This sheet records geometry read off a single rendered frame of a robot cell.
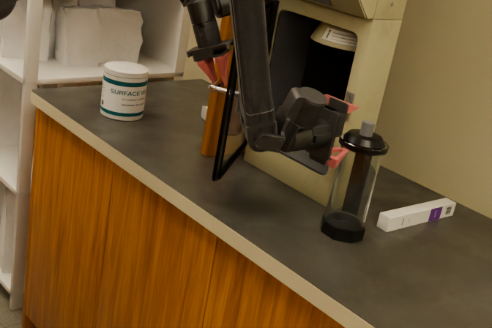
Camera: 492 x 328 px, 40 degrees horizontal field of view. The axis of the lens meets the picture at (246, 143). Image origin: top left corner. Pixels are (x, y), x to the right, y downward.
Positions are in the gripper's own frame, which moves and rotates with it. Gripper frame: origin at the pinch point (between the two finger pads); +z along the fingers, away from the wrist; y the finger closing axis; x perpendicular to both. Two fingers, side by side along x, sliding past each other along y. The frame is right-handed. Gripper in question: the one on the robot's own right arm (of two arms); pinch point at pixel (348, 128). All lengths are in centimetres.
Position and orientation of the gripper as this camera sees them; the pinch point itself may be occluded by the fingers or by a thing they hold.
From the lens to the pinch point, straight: 144.2
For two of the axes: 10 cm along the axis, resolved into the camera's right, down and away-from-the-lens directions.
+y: 1.7, -9.3, -3.3
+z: 7.3, -1.1, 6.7
